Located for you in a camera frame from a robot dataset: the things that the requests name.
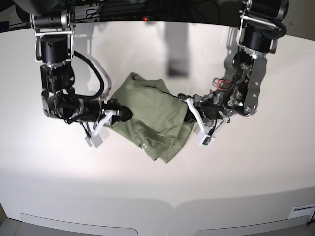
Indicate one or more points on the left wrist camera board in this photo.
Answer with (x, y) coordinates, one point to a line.
(205, 139)

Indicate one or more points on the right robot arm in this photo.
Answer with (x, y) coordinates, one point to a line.
(54, 49)

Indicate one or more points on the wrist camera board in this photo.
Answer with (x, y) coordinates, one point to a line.
(94, 141)
(205, 139)

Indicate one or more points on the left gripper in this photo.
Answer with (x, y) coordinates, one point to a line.
(207, 111)

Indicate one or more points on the black power strip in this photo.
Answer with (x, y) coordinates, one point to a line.
(108, 18)

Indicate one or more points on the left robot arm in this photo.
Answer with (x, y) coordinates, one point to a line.
(261, 25)

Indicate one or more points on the green T-shirt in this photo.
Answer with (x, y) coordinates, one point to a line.
(158, 125)

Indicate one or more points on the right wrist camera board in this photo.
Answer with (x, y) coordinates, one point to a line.
(94, 141)

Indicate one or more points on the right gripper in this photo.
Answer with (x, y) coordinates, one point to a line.
(112, 113)

